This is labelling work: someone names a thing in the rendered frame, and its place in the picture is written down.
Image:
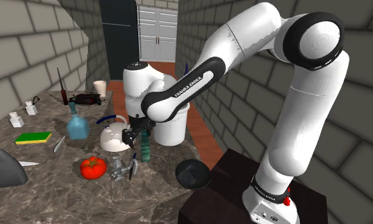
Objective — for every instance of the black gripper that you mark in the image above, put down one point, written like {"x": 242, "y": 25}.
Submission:
{"x": 141, "y": 121}

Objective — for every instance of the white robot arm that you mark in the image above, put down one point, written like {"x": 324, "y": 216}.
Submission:
{"x": 301, "y": 130}

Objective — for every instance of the green ridged tall object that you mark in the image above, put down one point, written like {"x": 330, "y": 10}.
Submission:
{"x": 145, "y": 149}

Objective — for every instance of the white plastic bucket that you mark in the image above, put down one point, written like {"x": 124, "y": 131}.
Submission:
{"x": 171, "y": 130}

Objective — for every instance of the red tomato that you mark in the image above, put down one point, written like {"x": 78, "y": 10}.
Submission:
{"x": 93, "y": 169}

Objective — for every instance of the blue glass bottle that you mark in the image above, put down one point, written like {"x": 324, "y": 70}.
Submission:
{"x": 78, "y": 127}

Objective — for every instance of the black small appliance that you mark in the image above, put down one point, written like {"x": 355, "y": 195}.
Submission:
{"x": 87, "y": 99}

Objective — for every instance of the white cup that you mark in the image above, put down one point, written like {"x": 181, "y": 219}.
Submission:
{"x": 100, "y": 88}

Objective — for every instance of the silver knife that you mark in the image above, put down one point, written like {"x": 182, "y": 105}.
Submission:
{"x": 29, "y": 163}
{"x": 59, "y": 145}

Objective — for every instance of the black bowl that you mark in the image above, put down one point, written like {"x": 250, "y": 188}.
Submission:
{"x": 192, "y": 175}

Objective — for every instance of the dark red long tool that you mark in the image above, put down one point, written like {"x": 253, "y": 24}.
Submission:
{"x": 63, "y": 93}

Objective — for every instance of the green and yellow sponge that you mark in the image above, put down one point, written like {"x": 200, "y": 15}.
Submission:
{"x": 33, "y": 137}

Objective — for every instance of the dark tall refrigerator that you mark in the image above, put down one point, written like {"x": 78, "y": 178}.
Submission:
{"x": 119, "y": 40}

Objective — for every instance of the small black loop object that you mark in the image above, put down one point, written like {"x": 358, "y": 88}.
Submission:
{"x": 35, "y": 100}

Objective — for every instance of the white double-door cabinet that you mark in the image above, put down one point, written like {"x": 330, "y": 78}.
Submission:
{"x": 158, "y": 34}

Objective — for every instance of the dark robot stand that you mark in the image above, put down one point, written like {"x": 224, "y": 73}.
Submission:
{"x": 223, "y": 198}

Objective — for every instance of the grey jug with white cap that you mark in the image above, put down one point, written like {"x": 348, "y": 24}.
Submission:
{"x": 5, "y": 172}

